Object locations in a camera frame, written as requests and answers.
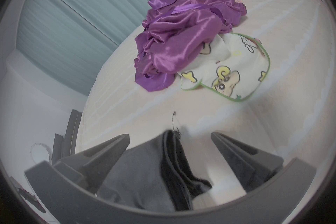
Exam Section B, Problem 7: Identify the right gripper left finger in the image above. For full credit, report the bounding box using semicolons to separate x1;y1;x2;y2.
52;133;130;188

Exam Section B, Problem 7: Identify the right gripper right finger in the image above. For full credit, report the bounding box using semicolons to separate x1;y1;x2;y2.
211;132;284;189

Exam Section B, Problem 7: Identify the black T-shirt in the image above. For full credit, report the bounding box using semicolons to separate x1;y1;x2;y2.
96;130;213;213

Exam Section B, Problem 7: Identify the bed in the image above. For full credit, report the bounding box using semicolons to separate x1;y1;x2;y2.
76;0;334;208

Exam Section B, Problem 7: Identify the black chest of drawers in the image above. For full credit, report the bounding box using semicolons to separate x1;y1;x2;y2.
52;110;83;163

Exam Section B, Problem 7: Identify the round white mirror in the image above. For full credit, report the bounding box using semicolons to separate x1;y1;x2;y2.
31;143;51;163

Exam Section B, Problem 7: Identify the white printed garment green trim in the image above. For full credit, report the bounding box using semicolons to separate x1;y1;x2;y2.
180;33;271;103

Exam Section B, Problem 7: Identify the purple satin garment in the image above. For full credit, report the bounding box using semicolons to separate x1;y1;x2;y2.
134;0;248;92

